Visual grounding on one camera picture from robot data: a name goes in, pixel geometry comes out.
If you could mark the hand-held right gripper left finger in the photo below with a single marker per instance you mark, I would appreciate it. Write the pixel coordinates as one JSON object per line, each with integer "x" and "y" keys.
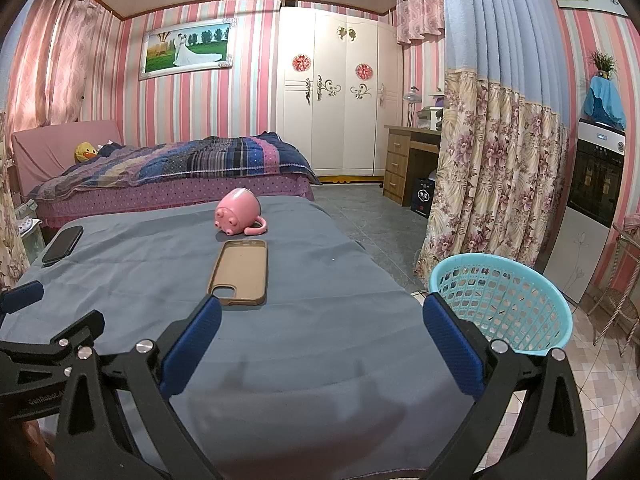
{"x": 192, "y": 345}

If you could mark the brown phone case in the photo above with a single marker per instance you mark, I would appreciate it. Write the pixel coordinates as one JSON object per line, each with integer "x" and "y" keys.
{"x": 240, "y": 272}

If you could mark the pink pig mug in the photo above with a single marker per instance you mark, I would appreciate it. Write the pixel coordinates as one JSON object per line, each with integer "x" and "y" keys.
{"x": 237, "y": 207}

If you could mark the yellow duck plush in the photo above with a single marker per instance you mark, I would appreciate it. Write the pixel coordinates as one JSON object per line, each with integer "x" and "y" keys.
{"x": 85, "y": 152}

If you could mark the pink window curtain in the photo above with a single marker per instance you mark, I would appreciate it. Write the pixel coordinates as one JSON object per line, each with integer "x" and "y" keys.
{"x": 55, "y": 60}

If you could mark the teal plastic basket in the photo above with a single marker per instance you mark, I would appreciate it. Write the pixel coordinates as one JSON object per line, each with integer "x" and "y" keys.
{"x": 500, "y": 300}

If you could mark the white metal rack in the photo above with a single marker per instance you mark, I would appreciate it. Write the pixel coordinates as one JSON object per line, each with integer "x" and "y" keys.
{"x": 620, "y": 260}

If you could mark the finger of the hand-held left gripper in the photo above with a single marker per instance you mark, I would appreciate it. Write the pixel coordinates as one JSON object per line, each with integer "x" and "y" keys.
{"x": 20, "y": 296}
{"x": 60, "y": 337}

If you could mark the bed with purple skirt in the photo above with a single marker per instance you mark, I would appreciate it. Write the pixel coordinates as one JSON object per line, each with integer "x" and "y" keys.
{"x": 150, "y": 200}

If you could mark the beige floral curtain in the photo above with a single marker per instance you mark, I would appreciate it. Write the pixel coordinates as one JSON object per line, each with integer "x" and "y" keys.
{"x": 10, "y": 240}

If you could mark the short pink floral curtain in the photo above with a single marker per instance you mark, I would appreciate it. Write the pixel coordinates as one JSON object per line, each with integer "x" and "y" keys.
{"x": 420, "y": 15}

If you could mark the water dispenser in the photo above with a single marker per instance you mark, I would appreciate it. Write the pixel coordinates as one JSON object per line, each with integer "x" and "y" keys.
{"x": 595, "y": 180}

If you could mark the plaid quilt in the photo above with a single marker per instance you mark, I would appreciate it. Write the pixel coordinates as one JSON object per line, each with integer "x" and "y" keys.
{"x": 225, "y": 157}

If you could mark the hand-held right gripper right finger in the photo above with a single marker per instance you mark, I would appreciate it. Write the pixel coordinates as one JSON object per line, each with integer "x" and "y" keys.
{"x": 452, "y": 345}

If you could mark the black smartphone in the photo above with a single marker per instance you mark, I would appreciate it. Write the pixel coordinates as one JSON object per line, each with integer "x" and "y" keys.
{"x": 62, "y": 246}

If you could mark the blue and floral curtain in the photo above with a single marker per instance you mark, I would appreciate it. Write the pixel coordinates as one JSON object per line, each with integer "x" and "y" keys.
{"x": 495, "y": 160}

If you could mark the framed wedding picture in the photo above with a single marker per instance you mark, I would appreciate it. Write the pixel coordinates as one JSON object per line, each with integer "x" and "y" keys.
{"x": 187, "y": 50}

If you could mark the blue cloth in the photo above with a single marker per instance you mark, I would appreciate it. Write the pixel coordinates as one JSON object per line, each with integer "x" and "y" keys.
{"x": 605, "y": 102}

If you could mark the white wardrobe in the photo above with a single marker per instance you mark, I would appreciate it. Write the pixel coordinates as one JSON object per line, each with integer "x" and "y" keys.
{"x": 340, "y": 130}

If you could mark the potted plant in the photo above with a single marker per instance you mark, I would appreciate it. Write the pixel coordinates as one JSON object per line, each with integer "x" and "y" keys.
{"x": 602, "y": 62}

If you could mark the wooden desk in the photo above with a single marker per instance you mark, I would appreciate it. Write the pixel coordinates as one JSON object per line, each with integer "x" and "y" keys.
{"x": 397, "y": 160}

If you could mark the black box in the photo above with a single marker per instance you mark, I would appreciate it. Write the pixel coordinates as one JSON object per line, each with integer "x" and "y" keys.
{"x": 422, "y": 197}

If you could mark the pink clothes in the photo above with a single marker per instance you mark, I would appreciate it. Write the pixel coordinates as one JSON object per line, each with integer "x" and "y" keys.
{"x": 634, "y": 222}

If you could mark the red round wardrobe decoration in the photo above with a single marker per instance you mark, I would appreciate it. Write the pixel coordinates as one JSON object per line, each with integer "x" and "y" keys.
{"x": 301, "y": 63}
{"x": 364, "y": 71}

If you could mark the printer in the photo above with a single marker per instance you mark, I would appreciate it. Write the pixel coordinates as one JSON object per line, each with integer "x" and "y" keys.
{"x": 427, "y": 119}

